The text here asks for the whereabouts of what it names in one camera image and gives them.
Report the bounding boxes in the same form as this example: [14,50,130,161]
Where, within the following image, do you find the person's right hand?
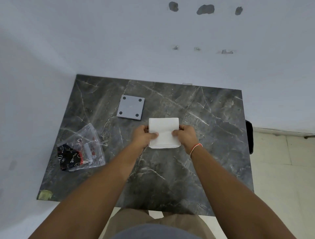
[172,125,199,149]

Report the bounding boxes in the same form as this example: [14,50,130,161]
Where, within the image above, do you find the person's left hand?
[132,125,159,150]

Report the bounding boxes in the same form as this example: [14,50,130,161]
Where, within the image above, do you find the white paper napkin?
[148,118,181,149]

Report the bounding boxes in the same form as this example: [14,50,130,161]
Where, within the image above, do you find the person's right forearm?
[190,146,315,239]

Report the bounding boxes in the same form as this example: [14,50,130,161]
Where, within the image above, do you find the person's left forearm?
[28,142,145,239]

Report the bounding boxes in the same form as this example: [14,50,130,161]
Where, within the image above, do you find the red and white wrist thread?
[189,143,203,158]

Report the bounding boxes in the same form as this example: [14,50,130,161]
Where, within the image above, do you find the grey square plate with dots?
[117,95,145,121]

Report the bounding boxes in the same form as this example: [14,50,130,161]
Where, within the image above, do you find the clear plastic zip bag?
[66,123,106,172]

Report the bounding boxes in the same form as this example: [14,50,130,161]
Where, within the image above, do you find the black chair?
[246,119,253,155]

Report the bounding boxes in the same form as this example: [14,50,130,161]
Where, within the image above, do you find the black patterned cloth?
[57,143,84,171]

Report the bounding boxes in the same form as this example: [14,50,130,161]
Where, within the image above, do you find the person's beige trousers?
[98,208,216,239]

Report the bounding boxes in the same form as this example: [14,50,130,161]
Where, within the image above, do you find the person's grey shirt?
[116,223,197,239]

